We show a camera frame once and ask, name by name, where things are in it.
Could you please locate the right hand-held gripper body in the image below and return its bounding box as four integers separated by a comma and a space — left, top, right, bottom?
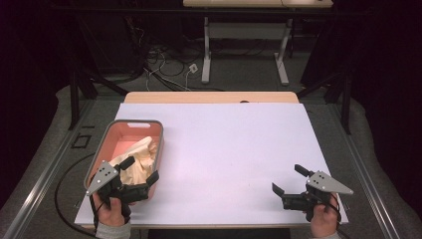
281, 170, 354, 223

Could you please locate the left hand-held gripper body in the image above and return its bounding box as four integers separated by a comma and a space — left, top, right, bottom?
85, 160, 151, 224

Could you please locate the cream cloth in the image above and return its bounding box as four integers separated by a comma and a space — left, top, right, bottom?
108, 135, 159, 186

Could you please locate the pink bin with grey rim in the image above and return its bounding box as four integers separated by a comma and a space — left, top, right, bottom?
83, 119, 164, 202

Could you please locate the person's right hand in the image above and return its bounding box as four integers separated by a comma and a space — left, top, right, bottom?
310, 195, 341, 238

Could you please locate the person's left hand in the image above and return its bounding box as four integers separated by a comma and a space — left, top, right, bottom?
92, 192, 131, 227

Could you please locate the white table sheet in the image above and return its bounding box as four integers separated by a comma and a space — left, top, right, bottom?
74, 102, 349, 227

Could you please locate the black metal stand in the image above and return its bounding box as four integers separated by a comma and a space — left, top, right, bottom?
68, 13, 128, 131
297, 66, 352, 135

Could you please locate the wooden table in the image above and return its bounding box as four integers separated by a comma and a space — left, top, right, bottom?
79, 91, 347, 231

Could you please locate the wooden desk with white legs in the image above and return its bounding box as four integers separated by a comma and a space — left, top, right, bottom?
182, 0, 334, 87

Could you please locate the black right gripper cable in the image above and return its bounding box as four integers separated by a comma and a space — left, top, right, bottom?
327, 193, 351, 239

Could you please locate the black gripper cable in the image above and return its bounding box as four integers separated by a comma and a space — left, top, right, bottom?
54, 152, 101, 239
327, 193, 351, 239

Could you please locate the metal floor rail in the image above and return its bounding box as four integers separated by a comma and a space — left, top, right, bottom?
3, 99, 98, 239
326, 103, 402, 239

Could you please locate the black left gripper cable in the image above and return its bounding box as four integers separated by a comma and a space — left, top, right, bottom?
54, 152, 101, 239

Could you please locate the tangle of floor cables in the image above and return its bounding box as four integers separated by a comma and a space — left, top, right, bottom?
142, 46, 227, 93

